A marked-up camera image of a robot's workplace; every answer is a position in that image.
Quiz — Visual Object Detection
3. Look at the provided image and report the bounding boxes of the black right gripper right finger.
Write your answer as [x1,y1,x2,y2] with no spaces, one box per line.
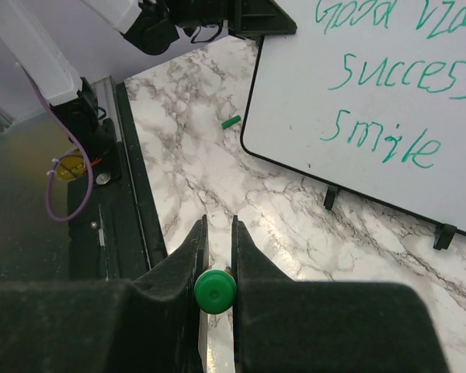
[231,220,449,372]

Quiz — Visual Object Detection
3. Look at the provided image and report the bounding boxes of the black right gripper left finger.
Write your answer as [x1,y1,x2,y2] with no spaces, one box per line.
[0,218,209,372]

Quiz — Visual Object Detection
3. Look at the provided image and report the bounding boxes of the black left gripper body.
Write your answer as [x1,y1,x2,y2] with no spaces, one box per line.
[166,0,235,43]

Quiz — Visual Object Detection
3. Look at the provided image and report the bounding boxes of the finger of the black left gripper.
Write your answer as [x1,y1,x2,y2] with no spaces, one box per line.
[232,0,297,38]

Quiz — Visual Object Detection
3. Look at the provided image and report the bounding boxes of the green capped whiteboard marker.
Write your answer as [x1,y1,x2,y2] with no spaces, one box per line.
[194,267,237,315]

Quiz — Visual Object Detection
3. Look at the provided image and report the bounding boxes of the green marker cap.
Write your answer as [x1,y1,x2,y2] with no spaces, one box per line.
[221,115,242,130]

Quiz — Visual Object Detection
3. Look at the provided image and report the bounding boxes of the white whiteboard black frame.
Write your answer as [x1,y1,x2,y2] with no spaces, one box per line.
[241,1,466,233]

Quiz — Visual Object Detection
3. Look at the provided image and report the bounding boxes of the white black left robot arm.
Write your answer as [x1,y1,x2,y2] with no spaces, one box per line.
[0,1,297,160]

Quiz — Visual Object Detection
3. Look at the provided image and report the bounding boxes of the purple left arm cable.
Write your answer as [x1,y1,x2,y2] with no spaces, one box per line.
[23,68,95,223]

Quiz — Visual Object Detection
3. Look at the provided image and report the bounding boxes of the black wire whiteboard stand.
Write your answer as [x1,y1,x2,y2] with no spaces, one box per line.
[323,185,457,251]

